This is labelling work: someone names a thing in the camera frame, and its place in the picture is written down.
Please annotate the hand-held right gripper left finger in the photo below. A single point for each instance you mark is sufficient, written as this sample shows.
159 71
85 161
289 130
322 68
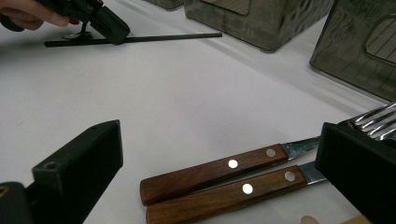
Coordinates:
77 168

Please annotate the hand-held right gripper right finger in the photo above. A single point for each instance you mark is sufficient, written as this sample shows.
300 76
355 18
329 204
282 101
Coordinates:
358 168

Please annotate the smoky transparent plastic bin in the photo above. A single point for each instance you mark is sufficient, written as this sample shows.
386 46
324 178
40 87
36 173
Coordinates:
165 3
264 28
351 59

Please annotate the black chopstick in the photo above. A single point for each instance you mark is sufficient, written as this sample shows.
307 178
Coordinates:
171 37

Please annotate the tan silicone spoon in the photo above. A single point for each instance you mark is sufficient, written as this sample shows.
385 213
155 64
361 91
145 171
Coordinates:
311 220

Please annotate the white table cover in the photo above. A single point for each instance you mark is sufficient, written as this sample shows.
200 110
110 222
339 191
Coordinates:
186 102

